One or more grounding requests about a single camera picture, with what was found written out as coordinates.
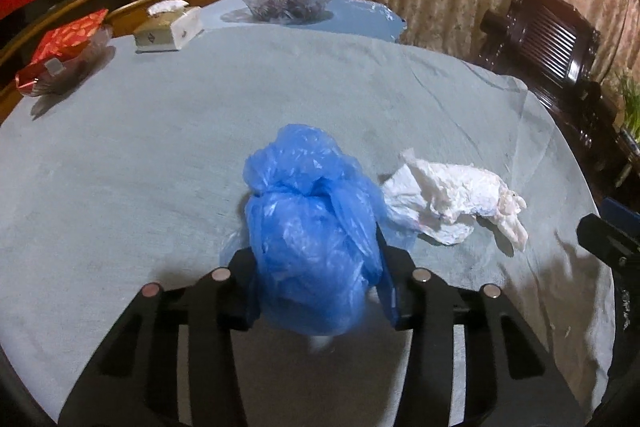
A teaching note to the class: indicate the grey-green table cloth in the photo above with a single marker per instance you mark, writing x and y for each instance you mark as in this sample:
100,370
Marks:
175,132

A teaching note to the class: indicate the green potted plant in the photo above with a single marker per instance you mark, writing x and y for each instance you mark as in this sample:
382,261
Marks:
631,102

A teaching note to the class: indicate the beige tissue box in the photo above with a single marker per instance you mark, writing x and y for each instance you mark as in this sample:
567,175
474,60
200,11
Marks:
167,29

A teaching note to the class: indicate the red patterned packet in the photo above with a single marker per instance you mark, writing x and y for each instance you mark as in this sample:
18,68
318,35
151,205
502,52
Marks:
60,44

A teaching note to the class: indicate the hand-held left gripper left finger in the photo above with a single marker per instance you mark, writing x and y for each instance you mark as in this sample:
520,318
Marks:
240,289

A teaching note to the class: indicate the blue plastic bag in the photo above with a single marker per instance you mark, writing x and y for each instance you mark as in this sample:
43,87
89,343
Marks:
310,232

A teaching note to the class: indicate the light wooden chair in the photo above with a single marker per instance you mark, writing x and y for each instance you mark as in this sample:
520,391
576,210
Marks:
125,14

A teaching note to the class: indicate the white tissue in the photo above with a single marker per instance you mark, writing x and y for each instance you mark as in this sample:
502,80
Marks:
450,197

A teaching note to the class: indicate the cut glass fruit bowl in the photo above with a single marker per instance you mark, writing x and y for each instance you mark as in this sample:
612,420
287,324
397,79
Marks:
287,4

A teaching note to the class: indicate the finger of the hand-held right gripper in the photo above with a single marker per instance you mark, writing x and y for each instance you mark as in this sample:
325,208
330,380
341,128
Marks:
605,239
622,213

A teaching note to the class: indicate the light blue tablecloth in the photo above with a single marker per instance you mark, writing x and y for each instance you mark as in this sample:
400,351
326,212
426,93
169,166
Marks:
360,19

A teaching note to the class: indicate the dark wooden armchair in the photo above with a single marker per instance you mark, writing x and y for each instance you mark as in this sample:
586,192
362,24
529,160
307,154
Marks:
545,42

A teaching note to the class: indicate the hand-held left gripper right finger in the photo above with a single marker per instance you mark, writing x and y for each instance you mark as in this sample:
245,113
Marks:
395,307

